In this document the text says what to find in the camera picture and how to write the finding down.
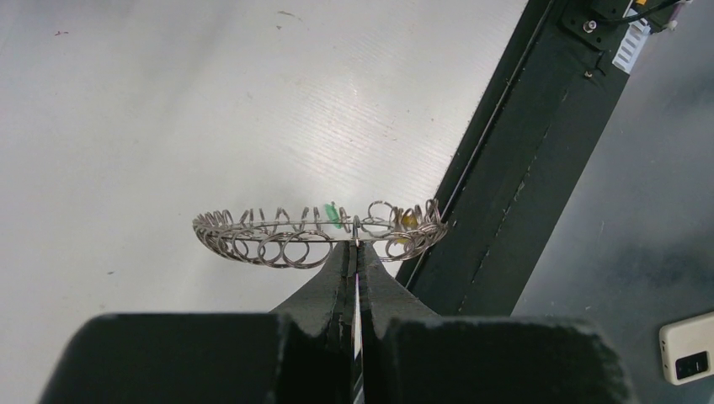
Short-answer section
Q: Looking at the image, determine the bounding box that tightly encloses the green key tag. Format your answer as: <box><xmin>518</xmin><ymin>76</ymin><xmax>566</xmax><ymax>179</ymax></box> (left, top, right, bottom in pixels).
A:
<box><xmin>323</xmin><ymin>202</ymin><xmax>343</xmax><ymax>229</ymax></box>

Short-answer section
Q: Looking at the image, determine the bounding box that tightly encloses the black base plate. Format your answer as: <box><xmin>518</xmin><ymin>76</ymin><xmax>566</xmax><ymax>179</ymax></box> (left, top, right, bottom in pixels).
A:
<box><xmin>397</xmin><ymin>1</ymin><xmax>683</xmax><ymax>316</ymax></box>

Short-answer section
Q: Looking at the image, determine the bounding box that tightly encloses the yellow key tag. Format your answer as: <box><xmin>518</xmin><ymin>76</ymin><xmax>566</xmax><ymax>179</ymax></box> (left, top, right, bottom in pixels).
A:
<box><xmin>395</xmin><ymin>211</ymin><xmax>418</xmax><ymax>244</ymax></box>

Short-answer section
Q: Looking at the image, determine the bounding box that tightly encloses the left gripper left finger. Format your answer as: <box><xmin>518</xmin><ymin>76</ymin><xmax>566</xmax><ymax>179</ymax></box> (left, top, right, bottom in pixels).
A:
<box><xmin>271</xmin><ymin>242</ymin><xmax>356</xmax><ymax>403</ymax></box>

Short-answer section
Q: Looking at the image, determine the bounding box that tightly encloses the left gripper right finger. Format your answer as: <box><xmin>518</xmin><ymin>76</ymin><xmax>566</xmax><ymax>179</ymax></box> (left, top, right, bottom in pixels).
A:
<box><xmin>356</xmin><ymin>242</ymin><xmax>438</xmax><ymax>403</ymax></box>

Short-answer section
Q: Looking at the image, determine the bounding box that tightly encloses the white power adapter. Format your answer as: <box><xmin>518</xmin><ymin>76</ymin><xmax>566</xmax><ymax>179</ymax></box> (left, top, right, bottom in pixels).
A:
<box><xmin>658</xmin><ymin>311</ymin><xmax>713</xmax><ymax>385</ymax></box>

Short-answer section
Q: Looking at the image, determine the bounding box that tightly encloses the metal disc with keyrings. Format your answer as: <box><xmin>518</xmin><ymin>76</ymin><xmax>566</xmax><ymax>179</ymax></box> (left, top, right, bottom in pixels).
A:
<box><xmin>192</xmin><ymin>199</ymin><xmax>449</xmax><ymax>269</ymax></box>

